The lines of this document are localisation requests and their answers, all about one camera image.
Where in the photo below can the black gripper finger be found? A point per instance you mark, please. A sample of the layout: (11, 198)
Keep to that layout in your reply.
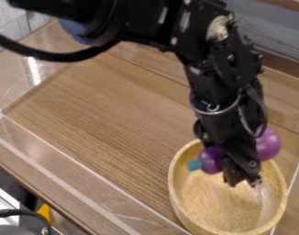
(241, 165)

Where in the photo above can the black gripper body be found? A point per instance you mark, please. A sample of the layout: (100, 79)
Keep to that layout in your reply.
(225, 93)

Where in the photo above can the purple toy eggplant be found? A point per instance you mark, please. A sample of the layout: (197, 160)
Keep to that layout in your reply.
(207, 162)

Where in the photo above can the brown wooden bowl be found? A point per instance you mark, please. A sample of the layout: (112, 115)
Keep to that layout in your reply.
(215, 209)

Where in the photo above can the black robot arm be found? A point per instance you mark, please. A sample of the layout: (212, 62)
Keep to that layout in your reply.
(196, 30)

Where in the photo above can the black yellow device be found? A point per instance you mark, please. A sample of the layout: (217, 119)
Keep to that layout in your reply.
(25, 215)

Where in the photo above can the clear acrylic front wall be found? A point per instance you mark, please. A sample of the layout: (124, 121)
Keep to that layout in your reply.
(81, 195)

